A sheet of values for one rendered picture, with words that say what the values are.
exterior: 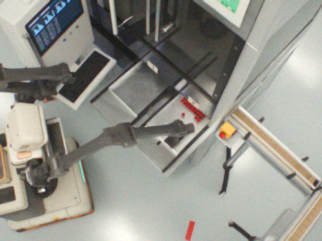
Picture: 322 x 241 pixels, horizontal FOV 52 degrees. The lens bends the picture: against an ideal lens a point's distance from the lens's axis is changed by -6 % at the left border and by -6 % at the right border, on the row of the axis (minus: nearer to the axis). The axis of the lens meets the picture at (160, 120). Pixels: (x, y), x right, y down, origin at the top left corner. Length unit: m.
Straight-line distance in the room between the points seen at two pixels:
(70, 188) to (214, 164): 1.22
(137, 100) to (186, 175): 1.01
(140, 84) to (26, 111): 0.82
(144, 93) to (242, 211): 1.37
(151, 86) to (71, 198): 1.05
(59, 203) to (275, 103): 2.11
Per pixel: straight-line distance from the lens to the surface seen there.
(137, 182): 2.92
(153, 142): 2.08
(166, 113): 2.15
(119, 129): 1.52
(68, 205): 2.67
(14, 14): 1.82
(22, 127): 1.68
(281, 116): 3.34
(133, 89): 2.21
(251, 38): 1.31
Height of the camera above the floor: 2.87
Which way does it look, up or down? 69 degrees down
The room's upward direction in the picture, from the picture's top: 6 degrees clockwise
